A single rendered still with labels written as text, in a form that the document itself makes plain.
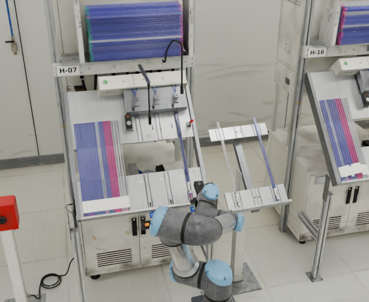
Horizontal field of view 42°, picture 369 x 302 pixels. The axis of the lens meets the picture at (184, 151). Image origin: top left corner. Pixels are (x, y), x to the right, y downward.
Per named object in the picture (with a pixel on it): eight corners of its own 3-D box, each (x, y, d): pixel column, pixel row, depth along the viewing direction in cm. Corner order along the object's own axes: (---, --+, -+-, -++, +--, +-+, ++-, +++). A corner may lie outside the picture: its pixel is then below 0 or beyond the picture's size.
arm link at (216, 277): (227, 304, 199) (228, 280, 193) (197, 295, 203) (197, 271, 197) (235, 285, 209) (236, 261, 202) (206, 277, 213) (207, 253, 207)
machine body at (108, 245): (193, 266, 315) (194, 187, 286) (86, 284, 300) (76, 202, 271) (172, 211, 370) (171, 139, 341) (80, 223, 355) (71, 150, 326)
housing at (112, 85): (183, 93, 279) (187, 82, 266) (99, 100, 269) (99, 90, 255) (180, 81, 281) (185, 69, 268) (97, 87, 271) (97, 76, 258)
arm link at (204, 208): (213, 227, 203) (220, 203, 207) (189, 221, 207) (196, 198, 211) (216, 232, 210) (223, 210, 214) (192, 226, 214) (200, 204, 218)
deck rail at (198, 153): (207, 204, 260) (210, 201, 254) (204, 204, 259) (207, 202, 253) (185, 85, 280) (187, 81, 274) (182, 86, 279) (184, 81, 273)
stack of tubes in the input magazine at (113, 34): (183, 55, 261) (183, 5, 248) (89, 62, 250) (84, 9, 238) (178, 49, 272) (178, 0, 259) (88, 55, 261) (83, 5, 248)
